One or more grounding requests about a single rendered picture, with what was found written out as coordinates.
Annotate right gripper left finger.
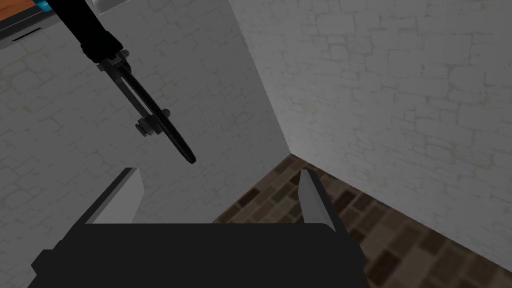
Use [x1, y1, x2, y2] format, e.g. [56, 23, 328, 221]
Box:
[75, 167, 145, 225]

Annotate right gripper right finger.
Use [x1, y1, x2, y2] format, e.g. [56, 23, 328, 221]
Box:
[297, 168, 350, 234]

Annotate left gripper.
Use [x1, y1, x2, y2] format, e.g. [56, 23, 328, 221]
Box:
[96, 49, 198, 165]

